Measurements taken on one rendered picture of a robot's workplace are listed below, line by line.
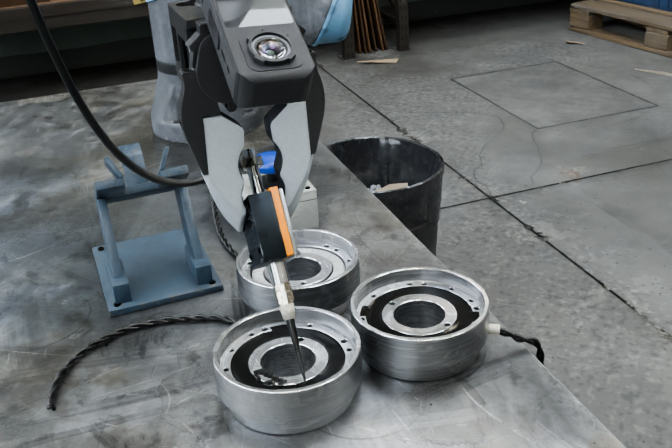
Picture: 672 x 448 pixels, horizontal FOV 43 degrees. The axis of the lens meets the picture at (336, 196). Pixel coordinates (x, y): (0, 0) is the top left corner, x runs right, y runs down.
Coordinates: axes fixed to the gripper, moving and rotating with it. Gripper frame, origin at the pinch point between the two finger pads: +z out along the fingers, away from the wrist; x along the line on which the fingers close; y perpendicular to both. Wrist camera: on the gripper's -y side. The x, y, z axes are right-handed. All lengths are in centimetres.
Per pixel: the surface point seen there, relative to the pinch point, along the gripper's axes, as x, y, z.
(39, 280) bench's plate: 16.4, 22.4, 13.2
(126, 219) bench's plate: 7.0, 31.8, 13.3
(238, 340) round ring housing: 2.8, 0.5, 10.2
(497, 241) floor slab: -103, 138, 94
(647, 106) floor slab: -217, 211, 95
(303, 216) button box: -9.0, 20.1, 11.4
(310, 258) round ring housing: -6.3, 10.0, 10.3
